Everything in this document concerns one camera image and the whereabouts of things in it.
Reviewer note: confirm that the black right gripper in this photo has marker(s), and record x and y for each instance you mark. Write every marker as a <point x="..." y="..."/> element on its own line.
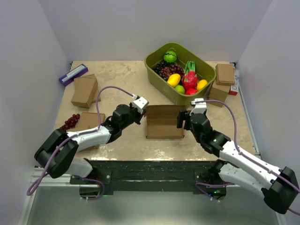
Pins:
<point x="183" y="115"/>

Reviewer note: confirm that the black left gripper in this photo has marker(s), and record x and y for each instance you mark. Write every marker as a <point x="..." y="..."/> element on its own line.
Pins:
<point x="139" y="116"/>

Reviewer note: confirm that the brown cardboard box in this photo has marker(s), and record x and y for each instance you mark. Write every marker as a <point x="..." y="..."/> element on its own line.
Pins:
<point x="161" y="122"/>

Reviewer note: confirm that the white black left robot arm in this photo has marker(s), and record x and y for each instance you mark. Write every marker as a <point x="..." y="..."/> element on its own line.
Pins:
<point x="57" y="153"/>

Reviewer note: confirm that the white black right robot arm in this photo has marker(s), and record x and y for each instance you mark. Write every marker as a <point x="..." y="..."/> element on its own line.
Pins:
<point x="278" y="187"/>

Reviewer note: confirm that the cardboard box under upper left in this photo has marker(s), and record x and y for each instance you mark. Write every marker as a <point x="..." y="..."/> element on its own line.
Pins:
<point x="88" y="90"/>

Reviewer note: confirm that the folded cardboard box lower left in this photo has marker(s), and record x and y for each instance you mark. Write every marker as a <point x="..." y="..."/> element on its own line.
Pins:
<point x="86" y="127"/>

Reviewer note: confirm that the folded cardboard box upper left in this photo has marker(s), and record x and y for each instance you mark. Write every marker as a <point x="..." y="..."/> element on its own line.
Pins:
<point x="76" y="99"/>

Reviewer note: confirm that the top cardboard box right stack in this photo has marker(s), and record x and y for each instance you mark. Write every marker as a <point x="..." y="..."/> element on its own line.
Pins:
<point x="225" y="74"/>

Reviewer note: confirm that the purple white flat box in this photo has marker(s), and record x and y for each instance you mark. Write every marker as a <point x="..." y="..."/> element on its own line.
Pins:
<point x="69" y="77"/>

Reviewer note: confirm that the red apple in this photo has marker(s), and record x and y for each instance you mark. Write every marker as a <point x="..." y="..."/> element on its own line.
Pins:
<point x="191" y="91"/>

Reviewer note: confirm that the green lime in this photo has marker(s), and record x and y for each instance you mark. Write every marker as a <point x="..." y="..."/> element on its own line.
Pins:
<point x="180" y="89"/>

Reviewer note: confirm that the pink dragon fruit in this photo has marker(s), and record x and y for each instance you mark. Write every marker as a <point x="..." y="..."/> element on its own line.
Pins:
<point x="190" y="78"/>

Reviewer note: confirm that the yellow mango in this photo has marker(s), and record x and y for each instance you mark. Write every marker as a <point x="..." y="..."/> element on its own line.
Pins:
<point x="174" y="80"/>

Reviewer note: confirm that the orange yellow fruit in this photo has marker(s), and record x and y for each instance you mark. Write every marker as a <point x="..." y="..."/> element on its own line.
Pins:
<point x="201" y="84"/>

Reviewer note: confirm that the lower cardboard boxes right stack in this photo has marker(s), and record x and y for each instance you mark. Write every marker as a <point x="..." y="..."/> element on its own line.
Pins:
<point x="218" y="92"/>

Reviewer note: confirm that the red grape bunch in basket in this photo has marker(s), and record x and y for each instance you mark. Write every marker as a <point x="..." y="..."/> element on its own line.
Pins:
<point x="171" y="69"/>

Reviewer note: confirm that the olive green plastic basket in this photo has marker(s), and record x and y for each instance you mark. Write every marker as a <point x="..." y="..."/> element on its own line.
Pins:
<point x="203" y="71"/>

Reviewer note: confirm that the dark purple grape bunch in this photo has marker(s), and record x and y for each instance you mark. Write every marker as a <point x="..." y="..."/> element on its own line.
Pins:
<point x="160" y="66"/>

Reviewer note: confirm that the red white small carton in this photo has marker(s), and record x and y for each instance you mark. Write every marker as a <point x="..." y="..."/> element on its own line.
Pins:
<point x="234" y="89"/>

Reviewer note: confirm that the green black striped fruit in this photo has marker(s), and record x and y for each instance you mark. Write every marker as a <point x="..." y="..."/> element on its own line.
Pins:
<point x="170" y="56"/>

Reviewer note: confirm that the red grape bunch on table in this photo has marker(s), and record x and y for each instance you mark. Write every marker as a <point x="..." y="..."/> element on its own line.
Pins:
<point x="71" y="122"/>

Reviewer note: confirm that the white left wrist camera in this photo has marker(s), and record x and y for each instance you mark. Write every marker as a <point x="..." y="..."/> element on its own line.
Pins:
<point x="140" y="103"/>

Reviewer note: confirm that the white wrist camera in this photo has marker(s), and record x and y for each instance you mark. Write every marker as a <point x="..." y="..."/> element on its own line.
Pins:
<point x="199" y="106"/>
<point x="140" y="103"/>

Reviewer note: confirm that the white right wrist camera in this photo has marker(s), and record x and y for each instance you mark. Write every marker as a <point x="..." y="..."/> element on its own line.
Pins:
<point x="199" y="106"/>

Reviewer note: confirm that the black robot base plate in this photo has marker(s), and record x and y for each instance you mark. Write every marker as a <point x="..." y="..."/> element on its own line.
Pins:
<point x="160" y="176"/>

